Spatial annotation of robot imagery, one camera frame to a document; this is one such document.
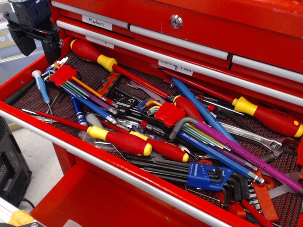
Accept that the red yellow screwdriver front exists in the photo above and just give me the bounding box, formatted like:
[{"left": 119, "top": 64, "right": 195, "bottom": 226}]
[{"left": 36, "top": 111, "right": 152, "bottom": 156}]

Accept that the blue hex key holder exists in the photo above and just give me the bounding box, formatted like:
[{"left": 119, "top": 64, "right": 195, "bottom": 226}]
[{"left": 187, "top": 162, "right": 234, "bottom": 192}]

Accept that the red yellow screwdriver right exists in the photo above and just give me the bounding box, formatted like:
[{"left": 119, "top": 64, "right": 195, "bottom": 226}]
[{"left": 158, "top": 68, "right": 303, "bottom": 138}]

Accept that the light blue long Allen key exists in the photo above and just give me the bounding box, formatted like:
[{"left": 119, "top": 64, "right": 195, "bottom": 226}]
[{"left": 171, "top": 78, "right": 237, "bottom": 143}]

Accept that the large red yellow screwdriver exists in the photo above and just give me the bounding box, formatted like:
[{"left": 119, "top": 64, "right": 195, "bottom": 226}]
[{"left": 70, "top": 39, "right": 173, "bottom": 100}]

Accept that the violet long Allen key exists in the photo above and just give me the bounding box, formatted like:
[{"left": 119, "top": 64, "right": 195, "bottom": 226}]
[{"left": 169, "top": 117, "right": 303, "bottom": 194}]

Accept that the blue metal precision screwdriver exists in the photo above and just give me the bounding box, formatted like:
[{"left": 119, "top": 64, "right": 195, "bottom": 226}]
[{"left": 71, "top": 96, "right": 88, "bottom": 126}]

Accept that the white Cutting Tools label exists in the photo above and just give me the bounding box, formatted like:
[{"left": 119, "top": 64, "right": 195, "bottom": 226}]
[{"left": 158, "top": 60, "right": 194, "bottom": 76}]

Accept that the red hex key holder centre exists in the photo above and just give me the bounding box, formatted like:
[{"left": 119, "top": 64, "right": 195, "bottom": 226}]
[{"left": 154, "top": 102, "right": 186, "bottom": 127}]

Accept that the chrome adjustable wrench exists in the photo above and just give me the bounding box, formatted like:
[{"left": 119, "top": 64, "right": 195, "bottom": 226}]
[{"left": 222, "top": 123, "right": 299, "bottom": 161}]

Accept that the black Torx key holder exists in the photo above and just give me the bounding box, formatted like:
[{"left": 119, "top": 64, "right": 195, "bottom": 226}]
[{"left": 109, "top": 87, "right": 138, "bottom": 112}]

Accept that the red hex key holder left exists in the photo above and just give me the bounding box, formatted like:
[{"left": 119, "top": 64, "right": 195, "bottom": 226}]
[{"left": 49, "top": 65, "right": 78, "bottom": 87}]

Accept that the orange black tool holder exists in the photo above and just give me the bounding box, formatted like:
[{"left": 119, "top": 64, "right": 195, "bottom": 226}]
[{"left": 98, "top": 71, "right": 121, "bottom": 96}]

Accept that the black device on floor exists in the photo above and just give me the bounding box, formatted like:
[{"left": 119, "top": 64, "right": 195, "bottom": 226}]
[{"left": 0, "top": 117, "right": 32, "bottom": 206}]

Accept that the white Markers label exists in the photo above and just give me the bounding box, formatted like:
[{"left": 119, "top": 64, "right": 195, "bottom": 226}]
[{"left": 82, "top": 15, "right": 113, "bottom": 31}]

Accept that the orange plastic strip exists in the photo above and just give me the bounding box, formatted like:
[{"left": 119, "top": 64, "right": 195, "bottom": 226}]
[{"left": 252, "top": 182, "right": 279, "bottom": 222}]

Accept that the red yellow screwdriver centre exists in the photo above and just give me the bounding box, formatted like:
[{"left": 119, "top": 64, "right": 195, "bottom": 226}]
[{"left": 173, "top": 96, "right": 204, "bottom": 122}]

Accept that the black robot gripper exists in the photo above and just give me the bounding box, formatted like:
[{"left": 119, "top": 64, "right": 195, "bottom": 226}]
[{"left": 4, "top": 0, "right": 63, "bottom": 65}]

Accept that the red yellow screwdriver middle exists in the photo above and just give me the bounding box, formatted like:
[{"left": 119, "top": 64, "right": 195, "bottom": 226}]
[{"left": 100, "top": 120, "right": 189, "bottom": 162}]

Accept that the red hex key holder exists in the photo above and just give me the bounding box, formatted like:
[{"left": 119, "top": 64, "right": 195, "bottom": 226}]
[
  {"left": 49, "top": 65, "right": 78, "bottom": 87},
  {"left": 154, "top": 102, "right": 186, "bottom": 127}
]

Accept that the light blue precision screwdriver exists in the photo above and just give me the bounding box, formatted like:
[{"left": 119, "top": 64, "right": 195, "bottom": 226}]
[{"left": 32, "top": 70, "right": 53, "bottom": 115}]

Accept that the red tool chest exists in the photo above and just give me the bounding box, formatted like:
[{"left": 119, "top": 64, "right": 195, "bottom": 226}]
[{"left": 0, "top": 0, "right": 303, "bottom": 227}]

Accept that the silver cabinet lock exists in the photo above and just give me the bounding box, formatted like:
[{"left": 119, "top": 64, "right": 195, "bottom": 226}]
[{"left": 169, "top": 15, "right": 183, "bottom": 29}]

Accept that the dark blue long Allen key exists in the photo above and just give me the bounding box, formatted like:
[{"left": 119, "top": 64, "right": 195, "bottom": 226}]
[{"left": 177, "top": 131, "right": 265, "bottom": 185}]

